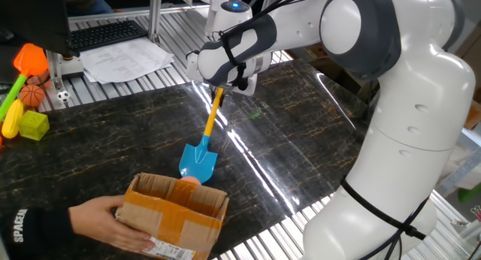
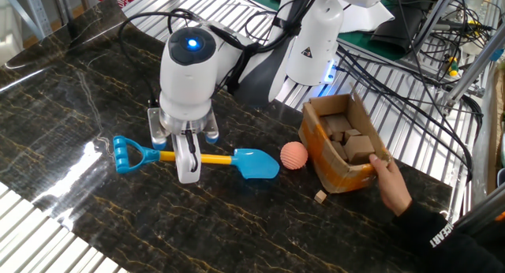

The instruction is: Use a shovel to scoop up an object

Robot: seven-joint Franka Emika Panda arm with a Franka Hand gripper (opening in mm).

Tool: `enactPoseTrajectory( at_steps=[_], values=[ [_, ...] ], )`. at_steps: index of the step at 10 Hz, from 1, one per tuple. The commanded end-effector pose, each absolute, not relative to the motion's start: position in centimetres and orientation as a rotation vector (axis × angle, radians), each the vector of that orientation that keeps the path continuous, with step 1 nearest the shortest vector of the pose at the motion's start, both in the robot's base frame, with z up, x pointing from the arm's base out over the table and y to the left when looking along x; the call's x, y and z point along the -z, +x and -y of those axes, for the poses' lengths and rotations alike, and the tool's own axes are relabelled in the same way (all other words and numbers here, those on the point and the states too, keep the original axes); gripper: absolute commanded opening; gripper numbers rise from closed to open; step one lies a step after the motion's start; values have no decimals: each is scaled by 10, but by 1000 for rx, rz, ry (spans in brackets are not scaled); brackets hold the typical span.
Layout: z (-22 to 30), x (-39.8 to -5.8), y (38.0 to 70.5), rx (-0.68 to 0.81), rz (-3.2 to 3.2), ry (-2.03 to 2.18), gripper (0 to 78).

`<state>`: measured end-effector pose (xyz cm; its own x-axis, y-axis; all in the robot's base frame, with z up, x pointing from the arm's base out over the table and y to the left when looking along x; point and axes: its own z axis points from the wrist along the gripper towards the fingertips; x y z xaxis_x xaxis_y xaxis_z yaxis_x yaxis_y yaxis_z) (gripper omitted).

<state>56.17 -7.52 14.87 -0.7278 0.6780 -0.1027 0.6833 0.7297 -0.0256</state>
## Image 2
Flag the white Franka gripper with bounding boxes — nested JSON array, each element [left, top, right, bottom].
[[171, 131, 203, 185]]

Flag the blue yellow toy shovel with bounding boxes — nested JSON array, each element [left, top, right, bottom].
[[112, 135, 281, 181]]

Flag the pink ribbed ball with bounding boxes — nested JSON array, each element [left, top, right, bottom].
[[279, 140, 309, 171]]

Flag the taped cardboard box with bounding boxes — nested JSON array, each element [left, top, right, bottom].
[[297, 83, 394, 195]]

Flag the black sleeved forearm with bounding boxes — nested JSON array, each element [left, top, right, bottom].
[[390, 200, 505, 273]]

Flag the bare person hand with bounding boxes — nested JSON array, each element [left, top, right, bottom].
[[368, 153, 413, 218]]

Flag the silver wrist plate blue caps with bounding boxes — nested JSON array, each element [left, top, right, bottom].
[[147, 106, 220, 151]]

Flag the black marble pattern mat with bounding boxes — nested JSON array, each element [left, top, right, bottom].
[[0, 0, 454, 273]]

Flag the medium wooden block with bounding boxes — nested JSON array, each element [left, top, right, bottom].
[[319, 115, 334, 139], [330, 140, 349, 162]]

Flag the wide wooden block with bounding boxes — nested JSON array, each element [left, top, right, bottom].
[[324, 113, 354, 134]]

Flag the large wooden cube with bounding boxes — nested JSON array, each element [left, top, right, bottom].
[[342, 135, 376, 166]]

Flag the green desk mat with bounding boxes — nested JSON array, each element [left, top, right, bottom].
[[246, 0, 407, 62]]

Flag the grey metal bar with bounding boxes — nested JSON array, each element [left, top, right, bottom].
[[0, 0, 44, 41]]

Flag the white paper sheet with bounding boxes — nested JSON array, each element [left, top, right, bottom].
[[338, 0, 395, 34]]

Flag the black fabric pouch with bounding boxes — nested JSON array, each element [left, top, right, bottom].
[[369, 0, 439, 55]]

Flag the yellow green screwdriver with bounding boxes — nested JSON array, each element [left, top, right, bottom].
[[444, 54, 461, 77]]

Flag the grey curved metal sheet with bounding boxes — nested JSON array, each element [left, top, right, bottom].
[[471, 62, 505, 205]]

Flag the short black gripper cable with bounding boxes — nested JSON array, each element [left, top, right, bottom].
[[184, 129, 200, 174]]

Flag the long black arm cable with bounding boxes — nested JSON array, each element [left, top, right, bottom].
[[117, 0, 320, 108]]

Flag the perforated grey metal rail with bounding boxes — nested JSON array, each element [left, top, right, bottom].
[[21, 0, 54, 37]]

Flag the aluminium frame profile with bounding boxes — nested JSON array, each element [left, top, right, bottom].
[[441, 26, 505, 112], [410, 0, 458, 57], [453, 192, 505, 237]]

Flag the tangled black cables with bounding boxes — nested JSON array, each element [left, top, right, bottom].
[[429, 0, 494, 84]]

